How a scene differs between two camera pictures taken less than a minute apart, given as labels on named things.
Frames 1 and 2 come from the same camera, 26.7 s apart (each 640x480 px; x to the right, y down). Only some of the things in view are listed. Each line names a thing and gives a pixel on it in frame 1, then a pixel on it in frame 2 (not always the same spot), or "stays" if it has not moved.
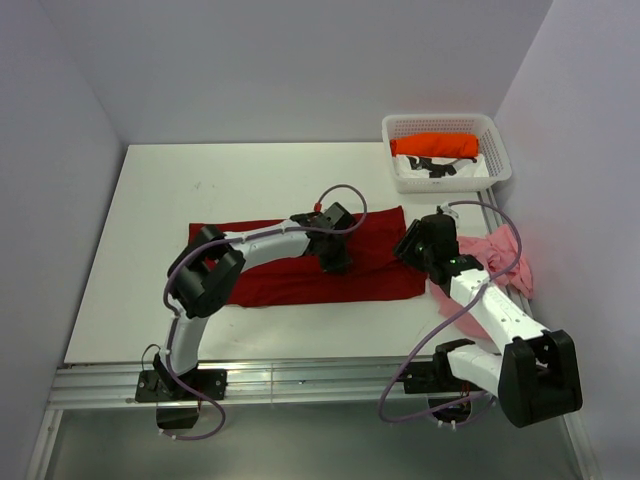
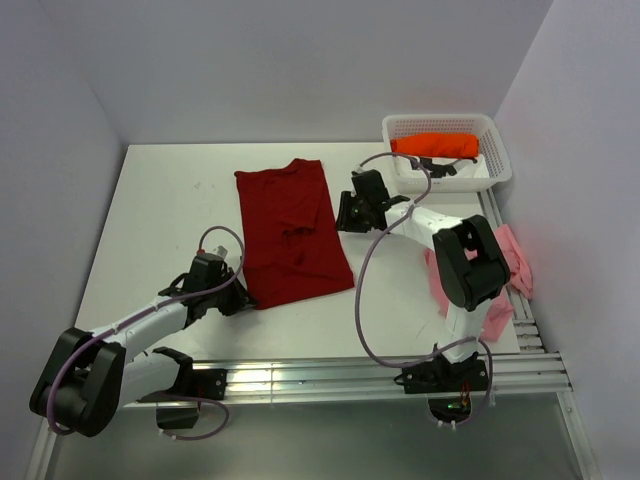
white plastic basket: (490, 142) stays
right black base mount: (439, 377) stays
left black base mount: (157, 385) stays
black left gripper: (338, 264) -> (240, 300)
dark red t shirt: (375, 268) -> (293, 245)
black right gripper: (405, 247) -> (344, 221)
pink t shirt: (500, 254) stays
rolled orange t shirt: (436, 145) stays
